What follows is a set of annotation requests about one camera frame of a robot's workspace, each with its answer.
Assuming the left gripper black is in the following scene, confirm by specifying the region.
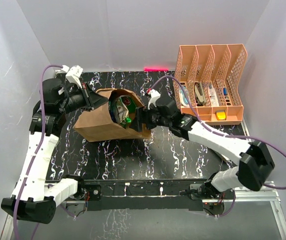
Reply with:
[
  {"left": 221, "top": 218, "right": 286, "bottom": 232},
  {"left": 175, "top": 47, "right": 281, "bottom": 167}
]
[{"left": 58, "top": 81, "right": 108, "bottom": 115}]

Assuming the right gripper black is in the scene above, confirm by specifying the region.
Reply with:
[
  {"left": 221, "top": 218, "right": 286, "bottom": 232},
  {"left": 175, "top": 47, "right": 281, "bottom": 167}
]
[{"left": 129, "top": 103, "right": 171, "bottom": 133}]

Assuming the green Chuba cassava chips bag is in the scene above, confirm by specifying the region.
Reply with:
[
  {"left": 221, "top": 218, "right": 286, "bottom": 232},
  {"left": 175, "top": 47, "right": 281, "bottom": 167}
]
[{"left": 111, "top": 95, "right": 136, "bottom": 128}]

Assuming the brown paper bag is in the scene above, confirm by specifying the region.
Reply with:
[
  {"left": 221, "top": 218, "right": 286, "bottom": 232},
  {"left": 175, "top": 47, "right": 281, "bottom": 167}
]
[{"left": 73, "top": 87, "right": 152, "bottom": 143}]

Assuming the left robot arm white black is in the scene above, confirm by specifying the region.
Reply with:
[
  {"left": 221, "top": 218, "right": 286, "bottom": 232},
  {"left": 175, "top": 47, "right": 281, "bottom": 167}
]
[{"left": 1, "top": 78, "right": 108, "bottom": 224}]

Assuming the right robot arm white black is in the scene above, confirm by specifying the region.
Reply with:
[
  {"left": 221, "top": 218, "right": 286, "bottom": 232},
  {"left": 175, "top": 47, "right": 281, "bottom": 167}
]
[{"left": 130, "top": 100, "right": 275, "bottom": 199}]

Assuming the blue white snack bag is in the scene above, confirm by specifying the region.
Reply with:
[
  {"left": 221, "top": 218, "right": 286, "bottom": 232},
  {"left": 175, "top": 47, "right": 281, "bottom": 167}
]
[{"left": 109, "top": 100, "right": 119, "bottom": 123}]

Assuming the blue white tape dispenser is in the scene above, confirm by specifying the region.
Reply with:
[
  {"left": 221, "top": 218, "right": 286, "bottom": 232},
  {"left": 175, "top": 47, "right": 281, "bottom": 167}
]
[{"left": 179, "top": 84, "right": 189, "bottom": 108}]

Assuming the pink tape strip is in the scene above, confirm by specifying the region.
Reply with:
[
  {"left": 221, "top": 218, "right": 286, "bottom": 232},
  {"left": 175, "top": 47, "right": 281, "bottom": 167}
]
[{"left": 144, "top": 66, "right": 169, "bottom": 72}]

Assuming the grey stapler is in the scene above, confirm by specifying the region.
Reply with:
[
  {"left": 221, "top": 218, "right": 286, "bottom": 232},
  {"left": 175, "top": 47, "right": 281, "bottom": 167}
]
[{"left": 194, "top": 82, "right": 206, "bottom": 106}]

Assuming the white small packet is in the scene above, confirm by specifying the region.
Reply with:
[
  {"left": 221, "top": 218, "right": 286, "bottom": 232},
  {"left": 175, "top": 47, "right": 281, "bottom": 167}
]
[{"left": 208, "top": 84, "right": 219, "bottom": 107}]

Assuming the orange plastic desk organizer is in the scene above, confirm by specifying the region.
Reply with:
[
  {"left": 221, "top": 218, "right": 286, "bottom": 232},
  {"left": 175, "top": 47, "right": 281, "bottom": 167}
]
[{"left": 173, "top": 44, "right": 247, "bottom": 126}]

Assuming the yellow small object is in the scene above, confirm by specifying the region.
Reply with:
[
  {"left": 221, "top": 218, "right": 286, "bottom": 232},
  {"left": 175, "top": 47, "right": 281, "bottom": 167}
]
[{"left": 215, "top": 111, "right": 226, "bottom": 121}]

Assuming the blue small connector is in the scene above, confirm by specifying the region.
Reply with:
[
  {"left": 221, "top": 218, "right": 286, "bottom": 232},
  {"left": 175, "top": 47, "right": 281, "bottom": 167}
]
[{"left": 223, "top": 87, "right": 228, "bottom": 96}]

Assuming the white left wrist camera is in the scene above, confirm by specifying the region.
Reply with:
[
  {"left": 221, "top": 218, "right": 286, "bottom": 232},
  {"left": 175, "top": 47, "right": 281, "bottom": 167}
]
[{"left": 61, "top": 65, "right": 83, "bottom": 88}]

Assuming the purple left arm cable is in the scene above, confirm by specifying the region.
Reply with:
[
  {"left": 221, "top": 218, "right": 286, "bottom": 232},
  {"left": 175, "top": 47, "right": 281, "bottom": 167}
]
[{"left": 13, "top": 64, "right": 86, "bottom": 240}]

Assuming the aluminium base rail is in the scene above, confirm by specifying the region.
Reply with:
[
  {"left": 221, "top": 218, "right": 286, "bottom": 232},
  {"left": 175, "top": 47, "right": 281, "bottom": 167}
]
[{"left": 1, "top": 176, "right": 286, "bottom": 240}]

